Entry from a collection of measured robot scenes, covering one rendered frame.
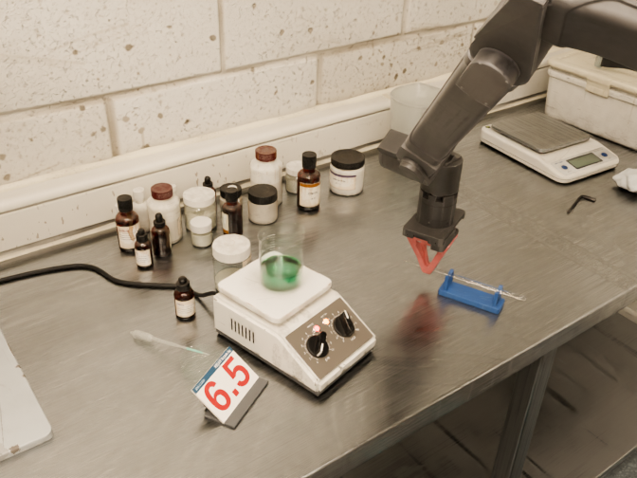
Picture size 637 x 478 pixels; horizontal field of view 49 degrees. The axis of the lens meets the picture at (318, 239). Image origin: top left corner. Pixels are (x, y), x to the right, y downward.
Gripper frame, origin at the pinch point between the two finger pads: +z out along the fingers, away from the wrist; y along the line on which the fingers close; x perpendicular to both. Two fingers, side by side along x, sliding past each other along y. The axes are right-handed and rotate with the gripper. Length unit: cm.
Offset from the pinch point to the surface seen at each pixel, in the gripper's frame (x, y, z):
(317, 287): -8.8, 20.7, -5.6
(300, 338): -7.0, 28.2, -2.8
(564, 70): 1, -79, -10
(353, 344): -1.6, 23.0, -0.2
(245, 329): -15.1, 29.3, -1.3
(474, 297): 8.4, 0.6, 2.2
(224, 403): -11.4, 39.4, 1.9
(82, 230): -57, 19, 2
